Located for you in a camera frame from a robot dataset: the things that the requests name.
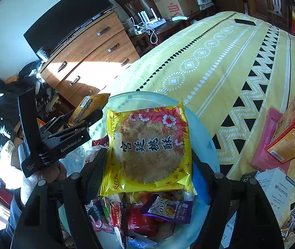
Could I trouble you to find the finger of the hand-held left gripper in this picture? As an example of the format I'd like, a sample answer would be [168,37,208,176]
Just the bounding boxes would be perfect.
[37,109,78,135]
[48,109,104,139]

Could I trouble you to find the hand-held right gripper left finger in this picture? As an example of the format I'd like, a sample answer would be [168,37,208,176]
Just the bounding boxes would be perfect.
[10,147,109,249]

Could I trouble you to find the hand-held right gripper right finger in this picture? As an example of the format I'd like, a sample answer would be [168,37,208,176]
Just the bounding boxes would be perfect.
[191,154,285,249]

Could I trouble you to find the brown yellow snack packet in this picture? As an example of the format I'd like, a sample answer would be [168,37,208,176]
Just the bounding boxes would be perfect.
[68,93,110,126]

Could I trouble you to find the clear plastic basin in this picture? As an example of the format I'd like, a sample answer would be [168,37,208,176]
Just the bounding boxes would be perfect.
[59,91,221,249]

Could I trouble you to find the yellow pastry packet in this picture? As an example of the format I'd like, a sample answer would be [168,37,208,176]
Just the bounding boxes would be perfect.
[99,100,197,198]

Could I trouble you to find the person's left forearm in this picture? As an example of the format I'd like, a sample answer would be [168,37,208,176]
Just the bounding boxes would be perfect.
[0,197,27,242]

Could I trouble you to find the person's left hand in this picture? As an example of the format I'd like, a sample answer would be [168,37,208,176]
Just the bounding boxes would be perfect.
[20,161,69,203]

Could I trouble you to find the dark clutter pile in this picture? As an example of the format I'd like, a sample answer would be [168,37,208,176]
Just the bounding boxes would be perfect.
[0,62,60,187]

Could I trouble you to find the pile of assorted snack packets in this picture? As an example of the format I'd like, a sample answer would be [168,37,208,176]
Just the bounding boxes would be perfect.
[85,135,197,249]

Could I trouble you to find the pink carton box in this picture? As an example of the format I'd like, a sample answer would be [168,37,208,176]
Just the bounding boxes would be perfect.
[250,107,292,172]

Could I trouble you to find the grey remote control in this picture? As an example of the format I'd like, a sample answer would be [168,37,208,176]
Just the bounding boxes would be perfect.
[36,47,50,60]

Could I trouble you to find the wooden chest of drawers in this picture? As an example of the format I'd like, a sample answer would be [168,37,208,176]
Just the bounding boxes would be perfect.
[37,12,140,107]

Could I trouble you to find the white carton box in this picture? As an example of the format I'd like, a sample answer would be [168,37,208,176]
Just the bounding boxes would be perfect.
[254,167,295,229]

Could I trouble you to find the orange carton box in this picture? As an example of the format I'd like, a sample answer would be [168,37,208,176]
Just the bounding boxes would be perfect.
[266,92,295,164]

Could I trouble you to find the black television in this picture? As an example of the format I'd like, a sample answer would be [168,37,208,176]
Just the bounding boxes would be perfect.
[23,0,114,55]

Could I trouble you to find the white router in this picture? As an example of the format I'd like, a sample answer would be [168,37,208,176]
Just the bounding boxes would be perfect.
[137,8,167,28]

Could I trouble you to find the dark wooden chair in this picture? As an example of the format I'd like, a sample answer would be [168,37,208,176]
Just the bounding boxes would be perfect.
[114,0,189,50]

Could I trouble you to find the yellow patterned bedspread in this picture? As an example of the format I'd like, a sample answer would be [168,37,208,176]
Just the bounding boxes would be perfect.
[96,11,295,239]

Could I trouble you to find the large cardboard box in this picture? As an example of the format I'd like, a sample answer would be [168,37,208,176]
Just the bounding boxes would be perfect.
[153,0,200,20]

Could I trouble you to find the black phone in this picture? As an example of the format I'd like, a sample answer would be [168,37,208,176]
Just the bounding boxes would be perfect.
[234,18,257,27]

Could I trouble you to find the white cable bundle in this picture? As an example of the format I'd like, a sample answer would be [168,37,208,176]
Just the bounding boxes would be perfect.
[130,17,158,44]

